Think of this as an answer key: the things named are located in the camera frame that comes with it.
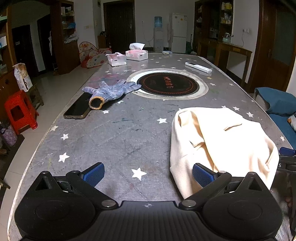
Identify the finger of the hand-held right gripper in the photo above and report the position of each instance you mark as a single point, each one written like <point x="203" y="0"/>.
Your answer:
<point x="287" y="151"/>

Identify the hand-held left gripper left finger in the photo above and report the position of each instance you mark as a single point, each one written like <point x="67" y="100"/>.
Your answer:
<point x="93" y="173"/>

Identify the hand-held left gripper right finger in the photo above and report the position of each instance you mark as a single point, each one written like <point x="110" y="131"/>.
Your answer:
<point x="202" y="174"/>

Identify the cream garment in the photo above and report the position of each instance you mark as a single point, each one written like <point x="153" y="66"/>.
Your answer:
<point x="219" y="143"/>

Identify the grey star-printed table cover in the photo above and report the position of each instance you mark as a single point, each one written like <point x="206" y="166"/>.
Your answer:
<point x="129" y="139"/>

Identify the blue upholstered chair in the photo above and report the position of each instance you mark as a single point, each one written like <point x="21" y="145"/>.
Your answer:
<point x="277" y="102"/>

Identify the black smartphone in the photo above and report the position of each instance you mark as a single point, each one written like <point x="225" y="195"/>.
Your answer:
<point x="77" y="107"/>

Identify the blue knit glove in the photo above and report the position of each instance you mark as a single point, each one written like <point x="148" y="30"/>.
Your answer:
<point x="111" y="91"/>

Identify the purple patterned bag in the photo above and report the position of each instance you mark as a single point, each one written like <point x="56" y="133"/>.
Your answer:
<point x="9" y="135"/>

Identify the wooden door with glass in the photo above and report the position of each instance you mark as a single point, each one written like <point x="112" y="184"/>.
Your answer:
<point x="266" y="58"/>

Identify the wooden stool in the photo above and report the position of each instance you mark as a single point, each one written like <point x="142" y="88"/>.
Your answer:
<point x="37" y="95"/>

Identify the round built-in induction cooktop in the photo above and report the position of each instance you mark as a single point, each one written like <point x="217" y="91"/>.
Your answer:
<point x="167" y="83"/>

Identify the red plastic stool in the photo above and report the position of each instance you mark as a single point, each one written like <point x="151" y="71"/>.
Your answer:
<point x="17" y="99"/>

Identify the white remote control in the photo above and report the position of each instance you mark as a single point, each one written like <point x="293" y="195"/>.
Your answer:
<point x="198" y="67"/>

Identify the white tissue pack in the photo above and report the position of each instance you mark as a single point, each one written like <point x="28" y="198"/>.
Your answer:
<point x="116" y="60"/>

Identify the spotted play tent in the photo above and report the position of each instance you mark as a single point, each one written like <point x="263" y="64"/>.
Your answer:
<point x="92" y="56"/>

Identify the wooden side table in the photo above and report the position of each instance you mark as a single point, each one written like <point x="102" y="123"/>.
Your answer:
<point x="233" y="47"/>

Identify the wooden shelf cabinet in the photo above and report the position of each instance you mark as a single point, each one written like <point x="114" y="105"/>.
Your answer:
<point x="69" y="58"/>

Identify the printed paper bag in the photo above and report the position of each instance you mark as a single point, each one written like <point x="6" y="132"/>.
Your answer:
<point x="22" y="77"/>

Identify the wooden cupboard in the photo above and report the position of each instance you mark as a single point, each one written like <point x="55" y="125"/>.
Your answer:
<point x="7" y="83"/>

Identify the pink and white tissue box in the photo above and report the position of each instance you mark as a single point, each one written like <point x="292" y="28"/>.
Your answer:
<point x="136" y="55"/>

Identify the glass kettle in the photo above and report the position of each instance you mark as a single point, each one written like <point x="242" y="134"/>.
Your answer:
<point x="227" y="38"/>

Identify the green broom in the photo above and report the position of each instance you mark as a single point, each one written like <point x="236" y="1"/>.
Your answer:
<point x="189" y="46"/>

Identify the white water dispenser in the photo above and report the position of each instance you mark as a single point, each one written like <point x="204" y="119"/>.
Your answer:
<point x="159" y="40"/>

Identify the white refrigerator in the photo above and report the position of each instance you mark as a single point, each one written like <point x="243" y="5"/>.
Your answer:
<point x="178" y="32"/>

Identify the wooden display cabinet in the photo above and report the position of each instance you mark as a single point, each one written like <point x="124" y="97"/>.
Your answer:
<point x="214" y="20"/>

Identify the dark wooden door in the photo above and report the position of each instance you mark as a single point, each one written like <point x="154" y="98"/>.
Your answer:
<point x="119" y="25"/>

